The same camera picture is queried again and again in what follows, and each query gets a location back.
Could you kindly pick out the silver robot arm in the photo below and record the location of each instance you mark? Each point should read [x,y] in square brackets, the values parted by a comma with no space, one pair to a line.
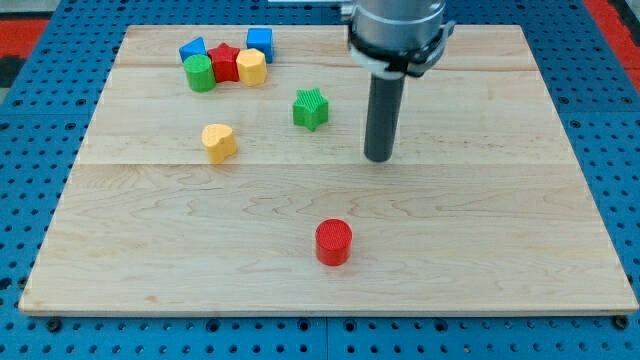
[396,38]

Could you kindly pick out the green star block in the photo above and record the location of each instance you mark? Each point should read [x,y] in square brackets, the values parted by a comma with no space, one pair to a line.
[310,109]

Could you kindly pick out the red star block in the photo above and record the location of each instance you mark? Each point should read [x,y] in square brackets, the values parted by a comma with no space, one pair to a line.
[223,59]

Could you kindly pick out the red cylinder block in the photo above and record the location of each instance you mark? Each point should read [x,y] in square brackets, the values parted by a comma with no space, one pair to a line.
[333,239]

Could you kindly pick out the wooden board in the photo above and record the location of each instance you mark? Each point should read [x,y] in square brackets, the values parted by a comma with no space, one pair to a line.
[481,211]

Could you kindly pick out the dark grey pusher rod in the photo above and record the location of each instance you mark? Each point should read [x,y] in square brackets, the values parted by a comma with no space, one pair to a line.
[385,98]

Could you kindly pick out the yellow heart block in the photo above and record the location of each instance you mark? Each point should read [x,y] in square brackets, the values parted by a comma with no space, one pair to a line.
[219,142]

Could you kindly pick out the yellow hexagon block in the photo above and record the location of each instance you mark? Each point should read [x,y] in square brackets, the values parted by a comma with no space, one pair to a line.
[251,67]

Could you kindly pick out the blue cube block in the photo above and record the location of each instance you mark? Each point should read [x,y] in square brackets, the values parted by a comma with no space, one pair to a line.
[261,39]

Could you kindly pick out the green cylinder block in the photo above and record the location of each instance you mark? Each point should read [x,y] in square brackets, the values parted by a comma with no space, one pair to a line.
[199,73]

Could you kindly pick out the blue triangle block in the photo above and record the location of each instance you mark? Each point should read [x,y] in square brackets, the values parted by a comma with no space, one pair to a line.
[194,47]

